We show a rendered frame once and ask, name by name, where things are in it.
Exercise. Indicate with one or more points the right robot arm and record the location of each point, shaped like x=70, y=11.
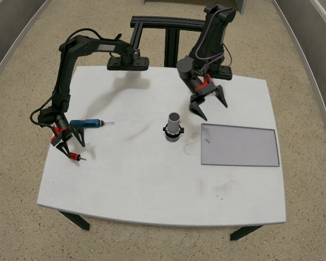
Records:
x=82, y=46

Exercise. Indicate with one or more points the red screwdriver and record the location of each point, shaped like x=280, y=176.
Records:
x=76, y=156

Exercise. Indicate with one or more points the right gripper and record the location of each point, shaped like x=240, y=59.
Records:
x=67, y=130

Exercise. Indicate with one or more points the blue electric screwdriver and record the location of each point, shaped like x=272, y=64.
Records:
x=88, y=123

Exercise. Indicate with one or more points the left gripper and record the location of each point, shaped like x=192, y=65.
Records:
x=194, y=86

